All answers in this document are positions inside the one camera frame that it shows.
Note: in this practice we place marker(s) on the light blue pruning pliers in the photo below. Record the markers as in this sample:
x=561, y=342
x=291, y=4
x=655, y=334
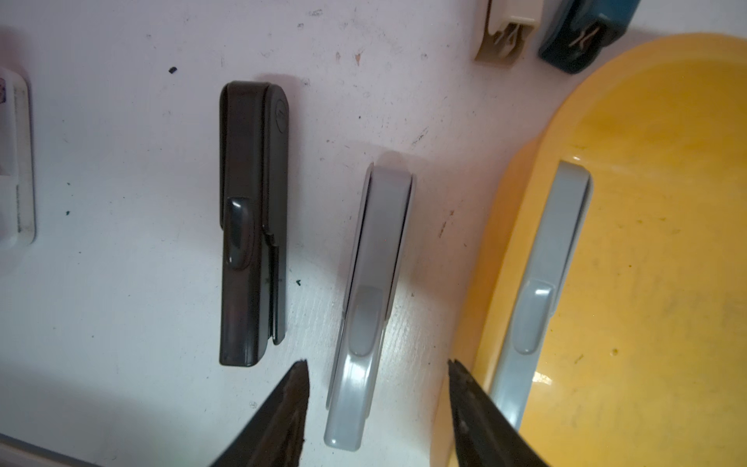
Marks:
x=18, y=223

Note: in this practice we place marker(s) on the beige pruning pliers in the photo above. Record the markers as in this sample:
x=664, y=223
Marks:
x=503, y=29

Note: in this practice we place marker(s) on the teal pruning pliers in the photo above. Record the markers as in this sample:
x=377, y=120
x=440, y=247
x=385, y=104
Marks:
x=581, y=29

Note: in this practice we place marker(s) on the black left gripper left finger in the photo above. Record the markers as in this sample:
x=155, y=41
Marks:
x=275, y=435

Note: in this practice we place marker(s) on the yellow storage tray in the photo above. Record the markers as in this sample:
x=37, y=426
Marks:
x=644, y=360

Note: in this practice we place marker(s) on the grey pruning pliers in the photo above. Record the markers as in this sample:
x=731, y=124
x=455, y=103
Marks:
x=539, y=291
x=372, y=282

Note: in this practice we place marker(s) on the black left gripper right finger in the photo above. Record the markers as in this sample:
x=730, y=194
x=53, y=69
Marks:
x=482, y=435

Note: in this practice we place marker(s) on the black pruning pliers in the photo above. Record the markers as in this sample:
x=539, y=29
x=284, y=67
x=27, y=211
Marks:
x=254, y=161

